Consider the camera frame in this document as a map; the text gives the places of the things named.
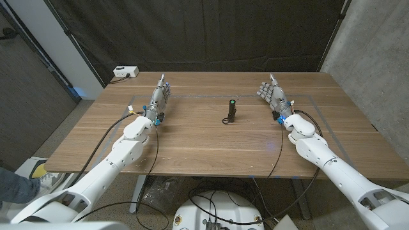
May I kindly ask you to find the grey table leg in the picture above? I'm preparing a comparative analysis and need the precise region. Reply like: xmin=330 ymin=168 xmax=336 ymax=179
xmin=291 ymin=178 xmax=311 ymax=220

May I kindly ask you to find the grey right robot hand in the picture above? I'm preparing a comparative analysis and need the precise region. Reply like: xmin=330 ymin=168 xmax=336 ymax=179
xmin=256 ymin=73 xmax=294 ymax=120

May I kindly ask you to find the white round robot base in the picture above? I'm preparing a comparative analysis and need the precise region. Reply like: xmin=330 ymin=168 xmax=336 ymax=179
xmin=172 ymin=190 xmax=265 ymax=230

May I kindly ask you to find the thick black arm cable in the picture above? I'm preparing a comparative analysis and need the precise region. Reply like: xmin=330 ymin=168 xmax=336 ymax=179
xmin=223 ymin=109 xmax=324 ymax=224
xmin=67 ymin=110 xmax=148 ymax=189

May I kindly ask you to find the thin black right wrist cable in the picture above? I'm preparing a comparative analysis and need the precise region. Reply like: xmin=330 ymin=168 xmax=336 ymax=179
xmin=249 ymin=124 xmax=285 ymax=205

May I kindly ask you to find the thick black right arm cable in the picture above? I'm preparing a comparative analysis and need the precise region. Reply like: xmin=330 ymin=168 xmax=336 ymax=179
xmin=223 ymin=109 xmax=324 ymax=224

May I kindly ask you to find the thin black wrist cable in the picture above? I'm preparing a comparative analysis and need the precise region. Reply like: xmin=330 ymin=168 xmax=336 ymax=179
xmin=135 ymin=124 xmax=170 ymax=230
xmin=249 ymin=124 xmax=285 ymax=205

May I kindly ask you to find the white mat with yellow print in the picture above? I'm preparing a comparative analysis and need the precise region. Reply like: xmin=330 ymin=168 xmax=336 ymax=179
xmin=14 ymin=156 xmax=76 ymax=192

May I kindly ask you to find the black flashlight with green cap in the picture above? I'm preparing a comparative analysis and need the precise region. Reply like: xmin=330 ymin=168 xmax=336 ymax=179
xmin=222 ymin=99 xmax=238 ymax=125

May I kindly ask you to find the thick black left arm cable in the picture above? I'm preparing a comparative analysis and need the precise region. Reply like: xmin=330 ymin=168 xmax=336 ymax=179
xmin=67 ymin=110 xmax=148 ymax=189

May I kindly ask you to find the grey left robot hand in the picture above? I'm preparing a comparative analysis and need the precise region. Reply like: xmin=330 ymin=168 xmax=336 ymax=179
xmin=145 ymin=73 xmax=173 ymax=122

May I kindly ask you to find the clear plastic bag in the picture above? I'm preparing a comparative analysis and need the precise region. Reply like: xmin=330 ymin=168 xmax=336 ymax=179
xmin=142 ymin=175 xmax=180 ymax=213

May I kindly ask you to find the black backdrop stand pole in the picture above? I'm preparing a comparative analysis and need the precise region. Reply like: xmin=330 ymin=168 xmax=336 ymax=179
xmin=317 ymin=0 xmax=352 ymax=73
xmin=43 ymin=0 xmax=106 ymax=89

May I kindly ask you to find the black backdrop curtain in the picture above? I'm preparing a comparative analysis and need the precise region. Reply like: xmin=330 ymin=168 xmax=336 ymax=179
xmin=44 ymin=0 xmax=348 ymax=87

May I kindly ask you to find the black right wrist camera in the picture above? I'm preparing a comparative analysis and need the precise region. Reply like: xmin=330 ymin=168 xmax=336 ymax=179
xmin=272 ymin=110 xmax=286 ymax=126

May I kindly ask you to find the black door handle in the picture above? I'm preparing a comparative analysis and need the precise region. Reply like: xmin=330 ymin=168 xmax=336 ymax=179
xmin=0 ymin=27 xmax=19 ymax=41

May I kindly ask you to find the white power strip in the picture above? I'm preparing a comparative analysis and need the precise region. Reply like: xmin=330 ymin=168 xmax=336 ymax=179
xmin=112 ymin=65 xmax=140 ymax=78

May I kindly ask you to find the blue jeans leg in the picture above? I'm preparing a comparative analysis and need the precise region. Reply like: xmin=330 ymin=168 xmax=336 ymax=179
xmin=0 ymin=167 xmax=42 ymax=205

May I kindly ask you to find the white table leg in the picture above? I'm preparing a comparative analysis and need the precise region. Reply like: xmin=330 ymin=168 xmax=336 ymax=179
xmin=129 ymin=174 xmax=148 ymax=214

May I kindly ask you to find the black power strip cord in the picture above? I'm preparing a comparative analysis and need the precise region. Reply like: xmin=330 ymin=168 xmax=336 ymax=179
xmin=109 ymin=73 xmax=131 ymax=84

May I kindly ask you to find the thin black left wrist cable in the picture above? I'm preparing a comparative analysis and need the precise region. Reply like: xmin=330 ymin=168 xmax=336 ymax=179
xmin=135 ymin=124 xmax=170 ymax=230

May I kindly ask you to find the white box corner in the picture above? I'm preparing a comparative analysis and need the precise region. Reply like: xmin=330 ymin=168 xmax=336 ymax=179
xmin=273 ymin=214 xmax=300 ymax=230

